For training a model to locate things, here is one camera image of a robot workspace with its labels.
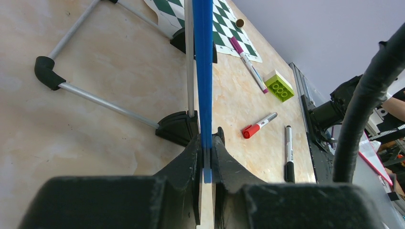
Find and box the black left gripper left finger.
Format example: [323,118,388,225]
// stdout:
[19,136,202,229]

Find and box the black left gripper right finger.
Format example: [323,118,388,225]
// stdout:
[212,127,384,229]

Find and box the blue framed whiteboard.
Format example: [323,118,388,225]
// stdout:
[34,0,214,183]

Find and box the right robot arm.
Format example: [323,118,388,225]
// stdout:
[306,75,362,151]

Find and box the black marker pen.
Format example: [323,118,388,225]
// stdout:
[284,125,295,183]

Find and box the red marker pen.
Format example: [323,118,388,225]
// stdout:
[241,112,278,139]

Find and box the lime green toy brick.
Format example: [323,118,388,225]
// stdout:
[264,70,295,103]

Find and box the purple marker pen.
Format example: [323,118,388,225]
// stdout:
[230,36,269,94]

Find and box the small wooden cylinder piece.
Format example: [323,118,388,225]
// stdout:
[235,19,245,28]

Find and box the green white chessboard mat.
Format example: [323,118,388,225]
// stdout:
[145,0,262,63]

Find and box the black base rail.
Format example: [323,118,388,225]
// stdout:
[300,95,334,184]

